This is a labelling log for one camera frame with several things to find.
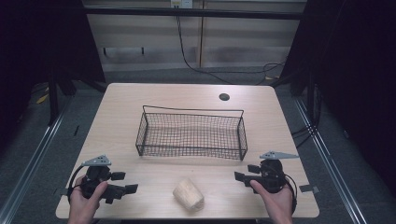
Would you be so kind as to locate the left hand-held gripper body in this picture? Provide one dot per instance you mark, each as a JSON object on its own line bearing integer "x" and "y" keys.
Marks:
{"x": 97, "y": 174}

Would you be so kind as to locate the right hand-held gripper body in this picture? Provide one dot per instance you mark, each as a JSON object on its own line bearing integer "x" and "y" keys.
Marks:
{"x": 271, "y": 174}

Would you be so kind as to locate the person's right hand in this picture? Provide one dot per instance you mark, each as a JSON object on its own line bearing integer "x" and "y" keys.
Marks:
{"x": 277, "y": 205}

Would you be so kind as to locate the person's left hand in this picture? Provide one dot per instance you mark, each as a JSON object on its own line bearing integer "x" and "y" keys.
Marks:
{"x": 81, "y": 207}

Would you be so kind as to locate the grey tape strip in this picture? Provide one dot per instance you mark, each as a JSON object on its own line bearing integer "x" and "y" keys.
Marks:
{"x": 309, "y": 188}

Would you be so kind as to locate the small black floor piece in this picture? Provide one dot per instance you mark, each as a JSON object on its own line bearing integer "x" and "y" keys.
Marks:
{"x": 76, "y": 130}

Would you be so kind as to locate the dark round table grommet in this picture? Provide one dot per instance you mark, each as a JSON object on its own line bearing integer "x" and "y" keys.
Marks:
{"x": 224, "y": 96}

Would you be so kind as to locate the black metal stand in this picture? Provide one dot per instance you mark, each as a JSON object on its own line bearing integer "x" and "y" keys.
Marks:
{"x": 53, "y": 93}

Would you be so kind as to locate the yellow floor tape piece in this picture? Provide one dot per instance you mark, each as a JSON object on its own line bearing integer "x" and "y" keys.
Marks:
{"x": 42, "y": 98}

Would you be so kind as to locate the black curtain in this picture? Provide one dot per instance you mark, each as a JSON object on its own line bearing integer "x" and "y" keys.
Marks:
{"x": 351, "y": 77}
{"x": 40, "y": 40}

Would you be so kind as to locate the black horizontal metal bar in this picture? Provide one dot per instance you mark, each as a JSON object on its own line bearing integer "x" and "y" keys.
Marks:
{"x": 193, "y": 13}

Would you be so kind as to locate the silver floor rail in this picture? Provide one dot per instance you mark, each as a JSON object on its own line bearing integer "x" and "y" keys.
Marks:
{"x": 34, "y": 155}
{"x": 330, "y": 155}

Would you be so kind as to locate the white wall socket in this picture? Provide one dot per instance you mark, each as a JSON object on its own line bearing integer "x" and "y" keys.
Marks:
{"x": 181, "y": 3}

